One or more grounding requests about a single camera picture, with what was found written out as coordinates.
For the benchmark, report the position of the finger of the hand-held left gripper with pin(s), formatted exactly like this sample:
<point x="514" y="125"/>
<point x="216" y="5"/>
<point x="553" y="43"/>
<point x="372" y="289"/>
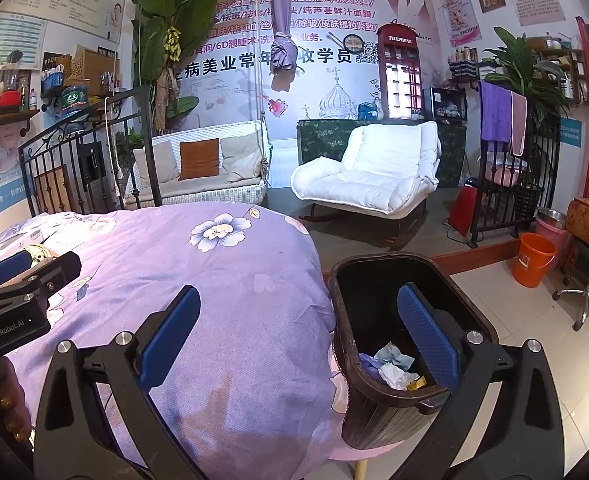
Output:
<point x="49" y="275"/>
<point x="9" y="266"/>

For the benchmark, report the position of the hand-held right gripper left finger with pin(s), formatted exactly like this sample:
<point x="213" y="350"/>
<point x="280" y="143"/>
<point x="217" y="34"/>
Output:
<point x="172" y="340"/>

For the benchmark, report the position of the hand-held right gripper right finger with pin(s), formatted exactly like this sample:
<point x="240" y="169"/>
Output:
<point x="427" y="337"/>

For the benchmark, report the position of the light blue tissue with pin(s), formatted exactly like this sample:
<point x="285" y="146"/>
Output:
<point x="393" y="355"/>

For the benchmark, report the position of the white tissue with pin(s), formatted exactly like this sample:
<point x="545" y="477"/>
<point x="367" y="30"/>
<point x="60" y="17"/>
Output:
<point x="392" y="376"/>

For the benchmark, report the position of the purple plastic bag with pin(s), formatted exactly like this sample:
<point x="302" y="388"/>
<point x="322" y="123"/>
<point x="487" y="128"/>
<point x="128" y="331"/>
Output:
<point x="369" y="362"/>

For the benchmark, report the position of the dark brown waste bin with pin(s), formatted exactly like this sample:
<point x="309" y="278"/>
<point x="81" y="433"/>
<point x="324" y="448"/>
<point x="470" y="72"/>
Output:
<point x="374" y="300"/>

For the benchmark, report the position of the person's left hand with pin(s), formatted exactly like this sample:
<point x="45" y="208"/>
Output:
<point x="4" y="395"/>

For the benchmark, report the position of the clear plastic bag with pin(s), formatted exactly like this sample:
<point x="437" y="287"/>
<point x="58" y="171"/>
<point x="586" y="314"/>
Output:
<point x="9" y="237"/>

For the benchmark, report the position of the purple floral bed sheet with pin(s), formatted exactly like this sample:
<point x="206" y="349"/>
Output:
<point x="199" y="285"/>

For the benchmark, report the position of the black iron headboard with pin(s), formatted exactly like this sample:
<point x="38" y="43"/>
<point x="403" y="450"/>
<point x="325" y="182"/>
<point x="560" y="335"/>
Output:
<point x="74" y="160"/>

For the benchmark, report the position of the red bag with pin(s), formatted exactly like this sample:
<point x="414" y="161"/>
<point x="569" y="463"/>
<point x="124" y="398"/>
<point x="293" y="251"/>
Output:
<point x="467" y="212"/>

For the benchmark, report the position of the orange bucket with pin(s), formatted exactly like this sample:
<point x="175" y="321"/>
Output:
<point x="534" y="260"/>

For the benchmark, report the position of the white wicker swing sofa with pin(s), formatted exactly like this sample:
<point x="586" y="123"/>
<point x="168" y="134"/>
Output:
<point x="209" y="192"/>

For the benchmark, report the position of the beige cushion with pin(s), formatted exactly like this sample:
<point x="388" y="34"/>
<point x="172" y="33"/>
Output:
<point x="155" y="164"/>
<point x="242" y="157"/>

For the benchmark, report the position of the pink bucket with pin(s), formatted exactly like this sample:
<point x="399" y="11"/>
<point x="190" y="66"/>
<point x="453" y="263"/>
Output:
<point x="556" y="235"/>

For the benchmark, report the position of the red box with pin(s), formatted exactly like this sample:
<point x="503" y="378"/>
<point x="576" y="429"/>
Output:
<point x="7" y="98"/>

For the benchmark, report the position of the chrome swivel stool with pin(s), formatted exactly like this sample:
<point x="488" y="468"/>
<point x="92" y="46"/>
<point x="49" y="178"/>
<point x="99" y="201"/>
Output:
<point x="586" y="285"/>

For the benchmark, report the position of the white padded rocking chair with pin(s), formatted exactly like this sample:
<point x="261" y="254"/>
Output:
<point x="369" y="175"/>

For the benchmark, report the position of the metal basin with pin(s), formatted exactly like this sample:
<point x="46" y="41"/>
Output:
<point x="551" y="214"/>

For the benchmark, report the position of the green round tin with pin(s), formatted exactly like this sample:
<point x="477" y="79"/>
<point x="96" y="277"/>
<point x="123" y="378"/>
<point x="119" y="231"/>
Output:
<point x="73" y="100"/>

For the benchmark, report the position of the brown cushion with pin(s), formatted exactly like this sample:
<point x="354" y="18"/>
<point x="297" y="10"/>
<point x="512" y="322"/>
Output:
<point x="199" y="159"/>

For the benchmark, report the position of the pink basin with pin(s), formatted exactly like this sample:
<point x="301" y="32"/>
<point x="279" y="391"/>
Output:
<point x="506" y="169"/>

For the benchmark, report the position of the black iron rack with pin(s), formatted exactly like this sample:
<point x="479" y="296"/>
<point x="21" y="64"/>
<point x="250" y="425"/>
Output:
<point x="544" y="170"/>

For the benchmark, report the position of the brown cardboard box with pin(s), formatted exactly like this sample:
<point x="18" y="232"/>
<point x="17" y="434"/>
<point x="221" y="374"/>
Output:
<point x="94" y="67"/>

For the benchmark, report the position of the green floral cabinet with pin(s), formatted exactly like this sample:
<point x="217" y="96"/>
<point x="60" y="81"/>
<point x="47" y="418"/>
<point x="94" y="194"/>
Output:
<point x="322" y="142"/>

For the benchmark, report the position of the blue framed notice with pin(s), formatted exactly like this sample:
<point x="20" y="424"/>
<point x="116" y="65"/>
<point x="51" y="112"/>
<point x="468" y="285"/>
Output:
<point x="9" y="40"/>

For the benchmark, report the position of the pink towel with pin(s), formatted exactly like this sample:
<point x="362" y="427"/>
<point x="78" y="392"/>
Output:
<point x="518" y="122"/>

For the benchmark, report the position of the black display case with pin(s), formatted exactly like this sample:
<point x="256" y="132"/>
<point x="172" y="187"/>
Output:
<point x="447" y="103"/>

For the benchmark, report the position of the purple towel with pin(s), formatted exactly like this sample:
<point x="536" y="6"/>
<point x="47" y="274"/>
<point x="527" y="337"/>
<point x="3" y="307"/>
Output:
<point x="494" y="110"/>

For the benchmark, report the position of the red phone booth cabinet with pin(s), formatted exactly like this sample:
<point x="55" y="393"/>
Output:
<point x="399" y="70"/>

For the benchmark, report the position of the green potted plant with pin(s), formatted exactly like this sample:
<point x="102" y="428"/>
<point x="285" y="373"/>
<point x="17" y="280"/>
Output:
<point x="519" y="60"/>

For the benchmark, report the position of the banana plant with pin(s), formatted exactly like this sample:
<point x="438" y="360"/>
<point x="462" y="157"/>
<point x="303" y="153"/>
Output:
<point x="174" y="10"/>

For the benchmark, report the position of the purple hanging fabric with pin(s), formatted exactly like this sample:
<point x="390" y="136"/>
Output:
<point x="284" y="20"/>

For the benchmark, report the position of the wooden wall shelf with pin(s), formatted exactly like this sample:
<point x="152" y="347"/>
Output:
<point x="4" y="119"/>

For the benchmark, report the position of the blue wall sign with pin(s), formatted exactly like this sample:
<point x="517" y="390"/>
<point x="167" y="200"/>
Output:
<point x="570" y="133"/>

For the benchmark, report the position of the large wall poster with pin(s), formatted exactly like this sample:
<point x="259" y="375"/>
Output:
<point x="334" y="25"/>

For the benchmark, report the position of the pink wall poster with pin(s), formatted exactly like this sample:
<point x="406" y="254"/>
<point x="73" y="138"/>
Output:
<point x="454" y="0"/>

